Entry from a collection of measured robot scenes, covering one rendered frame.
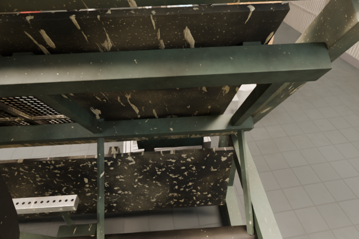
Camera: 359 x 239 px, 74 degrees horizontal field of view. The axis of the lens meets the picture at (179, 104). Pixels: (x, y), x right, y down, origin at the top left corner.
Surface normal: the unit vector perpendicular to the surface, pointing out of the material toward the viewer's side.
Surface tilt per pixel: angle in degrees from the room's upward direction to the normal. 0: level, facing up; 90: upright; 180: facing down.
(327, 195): 0
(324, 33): 90
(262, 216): 0
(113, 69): 33
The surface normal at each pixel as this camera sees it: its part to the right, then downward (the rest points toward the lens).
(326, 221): -0.03, -0.79
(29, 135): 0.01, -0.33
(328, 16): -1.00, 0.05
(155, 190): 0.05, 0.61
